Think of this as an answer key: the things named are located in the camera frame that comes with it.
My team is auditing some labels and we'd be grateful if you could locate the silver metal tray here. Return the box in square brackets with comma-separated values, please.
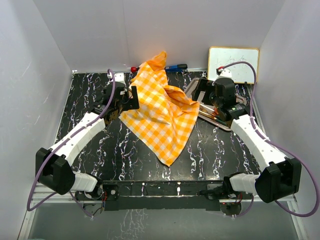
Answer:
[184, 77, 250, 132]

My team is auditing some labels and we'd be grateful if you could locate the yellow checkered tablecloth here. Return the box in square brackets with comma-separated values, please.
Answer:
[119, 51, 200, 167]

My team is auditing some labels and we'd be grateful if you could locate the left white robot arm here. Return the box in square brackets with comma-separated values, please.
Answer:
[35, 81, 140, 200]

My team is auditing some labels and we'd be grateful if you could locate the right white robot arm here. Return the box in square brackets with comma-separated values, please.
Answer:
[186, 77, 302, 203]

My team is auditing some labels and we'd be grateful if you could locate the blue marker pen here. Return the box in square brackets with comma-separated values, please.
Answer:
[164, 63, 188, 72]

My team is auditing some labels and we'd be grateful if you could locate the red black knob tool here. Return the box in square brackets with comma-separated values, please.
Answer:
[130, 66, 140, 74]

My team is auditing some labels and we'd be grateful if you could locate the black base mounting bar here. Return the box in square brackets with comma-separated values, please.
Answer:
[75, 180, 250, 211]

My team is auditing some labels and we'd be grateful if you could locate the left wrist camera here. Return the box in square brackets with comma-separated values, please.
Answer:
[107, 72, 126, 85]

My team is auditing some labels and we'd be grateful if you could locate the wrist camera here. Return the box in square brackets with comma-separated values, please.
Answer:
[107, 72, 126, 85]
[216, 67, 232, 79]

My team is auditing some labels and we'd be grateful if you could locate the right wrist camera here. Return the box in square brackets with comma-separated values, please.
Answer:
[216, 67, 232, 79]

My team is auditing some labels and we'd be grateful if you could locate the small whiteboard yellow frame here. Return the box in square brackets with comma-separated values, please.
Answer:
[207, 46, 260, 85]

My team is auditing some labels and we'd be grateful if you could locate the aluminium frame rail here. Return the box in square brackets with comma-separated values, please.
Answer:
[17, 184, 308, 240]

